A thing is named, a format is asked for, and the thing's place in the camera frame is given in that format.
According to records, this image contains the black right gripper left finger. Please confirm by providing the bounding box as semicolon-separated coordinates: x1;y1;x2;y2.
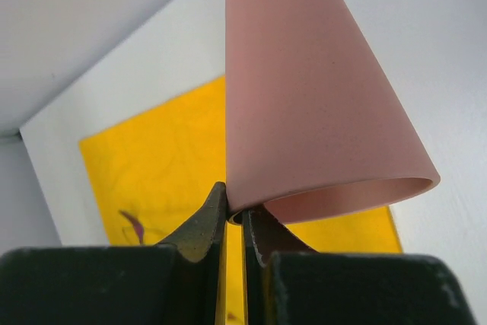
1;182;228;324

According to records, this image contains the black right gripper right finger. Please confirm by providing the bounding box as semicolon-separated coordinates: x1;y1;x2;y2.
241;209;476;324

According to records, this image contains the yellow Pikachu placemat cloth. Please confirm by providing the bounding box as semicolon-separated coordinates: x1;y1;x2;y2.
79;76;403;324

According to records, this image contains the pink plastic cup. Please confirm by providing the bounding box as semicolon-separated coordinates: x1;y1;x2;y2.
225;0;440;223

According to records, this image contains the iridescent rainbow fork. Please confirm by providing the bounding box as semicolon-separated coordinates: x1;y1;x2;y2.
119;209;145;245

